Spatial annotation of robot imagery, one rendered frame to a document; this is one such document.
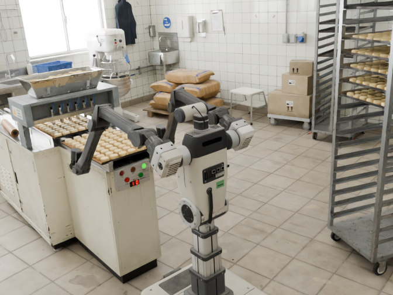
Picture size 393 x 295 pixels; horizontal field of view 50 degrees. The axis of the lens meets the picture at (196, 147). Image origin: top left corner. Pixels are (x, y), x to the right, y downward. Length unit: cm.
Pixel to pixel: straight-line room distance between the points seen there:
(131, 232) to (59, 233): 76
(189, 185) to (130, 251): 106
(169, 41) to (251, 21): 171
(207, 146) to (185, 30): 536
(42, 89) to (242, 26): 409
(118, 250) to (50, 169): 80
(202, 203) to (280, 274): 118
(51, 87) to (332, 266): 231
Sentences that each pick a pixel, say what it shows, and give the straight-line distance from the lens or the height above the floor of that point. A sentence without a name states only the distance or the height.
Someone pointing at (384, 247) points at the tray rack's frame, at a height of 15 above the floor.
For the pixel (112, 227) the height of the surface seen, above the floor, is 46.
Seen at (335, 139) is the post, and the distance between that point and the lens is 304.
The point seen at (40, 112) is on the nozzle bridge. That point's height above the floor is 109.
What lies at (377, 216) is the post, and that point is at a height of 46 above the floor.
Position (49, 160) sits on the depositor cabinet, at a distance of 319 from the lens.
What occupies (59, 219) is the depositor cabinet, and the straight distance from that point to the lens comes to 338.
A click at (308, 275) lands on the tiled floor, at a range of 305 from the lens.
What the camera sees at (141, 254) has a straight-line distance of 297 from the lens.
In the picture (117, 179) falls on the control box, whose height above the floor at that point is 78.
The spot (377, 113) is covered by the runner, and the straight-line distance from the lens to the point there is 320.
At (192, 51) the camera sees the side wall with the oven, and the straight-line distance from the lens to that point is 730.
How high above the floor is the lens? 181
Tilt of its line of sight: 20 degrees down
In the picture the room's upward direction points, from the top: 3 degrees counter-clockwise
